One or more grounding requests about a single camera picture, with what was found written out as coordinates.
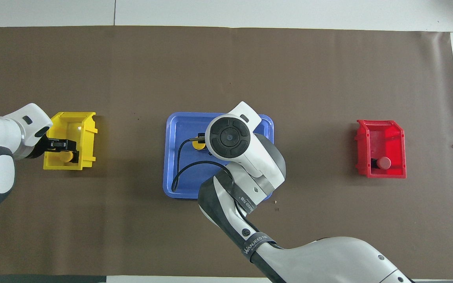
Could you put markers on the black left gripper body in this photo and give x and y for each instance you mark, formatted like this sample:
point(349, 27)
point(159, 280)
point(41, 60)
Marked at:
point(39, 148)

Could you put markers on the yellow push button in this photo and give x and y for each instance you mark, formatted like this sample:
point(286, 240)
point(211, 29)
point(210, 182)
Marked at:
point(198, 146)
point(67, 157)

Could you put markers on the red push button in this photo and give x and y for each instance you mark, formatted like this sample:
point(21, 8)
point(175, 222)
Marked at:
point(384, 162)

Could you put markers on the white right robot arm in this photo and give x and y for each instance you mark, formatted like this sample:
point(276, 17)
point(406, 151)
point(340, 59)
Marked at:
point(228, 135)

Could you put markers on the yellow plastic bin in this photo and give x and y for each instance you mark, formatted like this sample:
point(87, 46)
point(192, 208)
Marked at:
point(89, 133)

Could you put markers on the brown paper table mat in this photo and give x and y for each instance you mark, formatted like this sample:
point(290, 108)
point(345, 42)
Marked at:
point(132, 236)

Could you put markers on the blue plastic tray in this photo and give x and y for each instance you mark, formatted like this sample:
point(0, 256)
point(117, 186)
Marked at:
point(179, 125)

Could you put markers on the red plastic bin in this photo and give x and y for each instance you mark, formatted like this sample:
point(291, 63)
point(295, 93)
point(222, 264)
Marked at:
point(387, 137)

